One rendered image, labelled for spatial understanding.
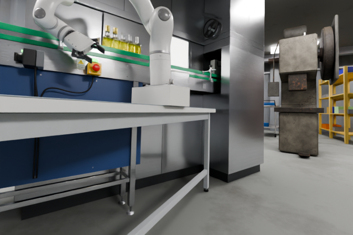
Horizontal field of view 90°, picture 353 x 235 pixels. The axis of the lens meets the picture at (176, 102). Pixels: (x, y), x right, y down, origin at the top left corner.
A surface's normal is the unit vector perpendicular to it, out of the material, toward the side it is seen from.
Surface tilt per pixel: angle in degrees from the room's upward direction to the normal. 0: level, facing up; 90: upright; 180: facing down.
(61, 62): 90
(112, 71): 90
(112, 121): 90
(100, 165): 90
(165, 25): 126
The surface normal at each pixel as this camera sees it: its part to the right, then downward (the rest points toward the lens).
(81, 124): 0.88, 0.00
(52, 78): 0.61, -0.02
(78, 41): 0.42, -0.42
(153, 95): -0.47, -0.05
